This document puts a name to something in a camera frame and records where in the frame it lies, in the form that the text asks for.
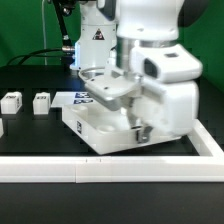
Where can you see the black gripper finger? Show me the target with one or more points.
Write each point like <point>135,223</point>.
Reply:
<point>143,134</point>

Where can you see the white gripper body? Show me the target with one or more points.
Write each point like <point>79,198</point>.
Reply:
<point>157,88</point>

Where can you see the white square tabletop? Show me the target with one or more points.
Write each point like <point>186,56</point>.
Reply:
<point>106,131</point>

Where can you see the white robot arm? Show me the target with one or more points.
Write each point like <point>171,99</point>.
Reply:
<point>146,23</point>

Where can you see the white base tag plate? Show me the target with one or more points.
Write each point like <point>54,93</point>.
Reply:
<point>67,98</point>

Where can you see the white L-shaped obstacle wall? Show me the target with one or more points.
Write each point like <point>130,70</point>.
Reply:
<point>206,166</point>

